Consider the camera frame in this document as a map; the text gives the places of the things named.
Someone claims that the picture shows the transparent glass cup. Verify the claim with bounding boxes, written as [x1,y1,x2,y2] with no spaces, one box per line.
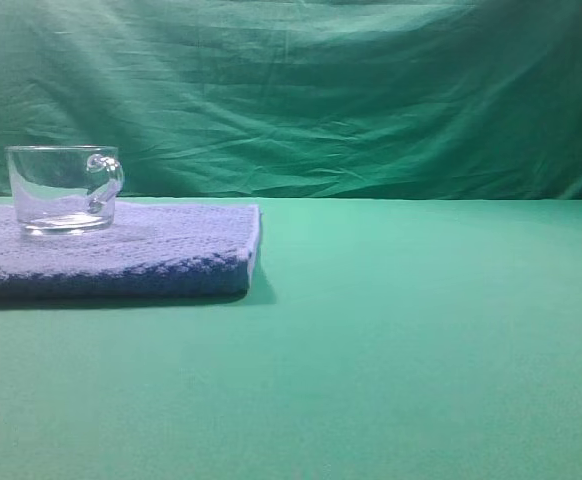
[5,145,125,235]

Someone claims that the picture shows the green backdrop cloth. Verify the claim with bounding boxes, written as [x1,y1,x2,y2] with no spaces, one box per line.
[0,1,582,200]

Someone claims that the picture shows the folded blue towel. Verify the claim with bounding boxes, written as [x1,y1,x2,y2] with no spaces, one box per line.
[0,202,261,300]

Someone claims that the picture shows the green table cloth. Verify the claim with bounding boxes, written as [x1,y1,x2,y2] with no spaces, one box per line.
[0,199,582,479]

